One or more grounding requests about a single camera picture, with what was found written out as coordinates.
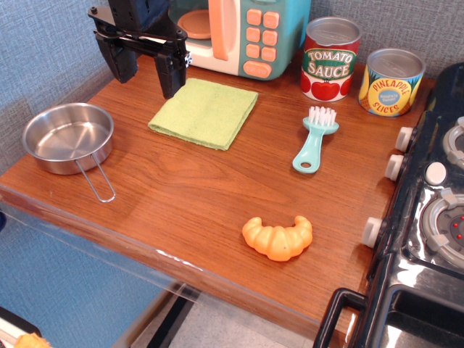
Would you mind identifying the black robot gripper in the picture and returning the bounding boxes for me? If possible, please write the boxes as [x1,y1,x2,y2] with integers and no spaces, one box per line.
[88,1,191,99]

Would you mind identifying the green folded towel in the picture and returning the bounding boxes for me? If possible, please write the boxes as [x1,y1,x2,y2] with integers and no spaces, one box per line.
[148,78,259,151]

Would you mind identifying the stainless steel pot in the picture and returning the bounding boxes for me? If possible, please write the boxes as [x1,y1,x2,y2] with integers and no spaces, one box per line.
[22,102,116,203]

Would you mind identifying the orange plastic croissant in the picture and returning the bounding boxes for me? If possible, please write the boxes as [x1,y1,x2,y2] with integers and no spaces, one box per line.
[242,215,313,262]

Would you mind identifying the teal toy microwave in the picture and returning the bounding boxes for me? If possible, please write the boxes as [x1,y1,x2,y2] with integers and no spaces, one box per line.
[169,0,311,80]

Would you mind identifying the tomato sauce can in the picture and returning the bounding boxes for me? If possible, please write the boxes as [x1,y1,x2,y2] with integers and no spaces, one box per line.
[300,17,362,102]

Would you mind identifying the teal dish brush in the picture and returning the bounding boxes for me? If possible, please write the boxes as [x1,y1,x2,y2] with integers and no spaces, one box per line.
[292,106,339,174]

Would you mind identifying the pineapple slices can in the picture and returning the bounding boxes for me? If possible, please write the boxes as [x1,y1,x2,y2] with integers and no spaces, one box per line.
[358,48,426,117]

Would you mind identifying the white stove knob middle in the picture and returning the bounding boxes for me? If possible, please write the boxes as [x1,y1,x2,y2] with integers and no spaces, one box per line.
[384,154,404,181]

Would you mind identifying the white stove knob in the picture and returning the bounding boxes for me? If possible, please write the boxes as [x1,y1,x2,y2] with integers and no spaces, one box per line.
[395,127,414,152]
[384,154,404,181]
[362,217,383,249]

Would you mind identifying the white stove knob top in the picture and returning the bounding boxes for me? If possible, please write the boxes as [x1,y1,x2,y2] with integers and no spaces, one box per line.
[395,127,414,152]

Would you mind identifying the white stove knob bottom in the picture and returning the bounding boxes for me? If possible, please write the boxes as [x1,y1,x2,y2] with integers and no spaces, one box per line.
[362,217,383,249]

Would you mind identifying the orange object bottom left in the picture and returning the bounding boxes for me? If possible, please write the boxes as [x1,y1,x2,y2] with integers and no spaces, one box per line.
[14,333,51,348]

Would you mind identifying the black toy stove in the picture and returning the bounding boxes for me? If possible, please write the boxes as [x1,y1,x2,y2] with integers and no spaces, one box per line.
[314,63,463,347]

